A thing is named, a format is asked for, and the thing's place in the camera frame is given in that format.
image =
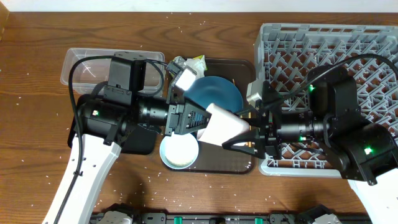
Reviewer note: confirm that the pale cup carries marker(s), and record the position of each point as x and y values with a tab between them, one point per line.
222	126

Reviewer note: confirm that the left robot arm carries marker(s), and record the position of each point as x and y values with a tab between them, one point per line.
90	160

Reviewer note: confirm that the light blue rice bowl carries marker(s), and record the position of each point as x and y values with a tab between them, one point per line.
179	151

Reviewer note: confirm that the blue plate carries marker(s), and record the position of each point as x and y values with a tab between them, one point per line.
217	90

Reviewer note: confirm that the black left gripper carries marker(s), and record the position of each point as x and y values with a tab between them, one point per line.
173	119

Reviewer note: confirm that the black waste tray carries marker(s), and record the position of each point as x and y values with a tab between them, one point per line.
140	140

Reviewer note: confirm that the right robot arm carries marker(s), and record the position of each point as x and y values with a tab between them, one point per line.
364	153

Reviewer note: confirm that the grey dishwasher rack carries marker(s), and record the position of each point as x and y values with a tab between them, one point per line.
285	53

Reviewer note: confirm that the brown serving tray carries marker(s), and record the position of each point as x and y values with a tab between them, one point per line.
212	158

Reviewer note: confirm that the crumpled foil and paper wrapper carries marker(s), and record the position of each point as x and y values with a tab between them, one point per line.
198	64

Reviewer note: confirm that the clear plastic bin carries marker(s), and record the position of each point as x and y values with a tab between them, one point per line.
89	73

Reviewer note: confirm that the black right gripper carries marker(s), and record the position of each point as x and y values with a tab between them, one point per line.
269	132

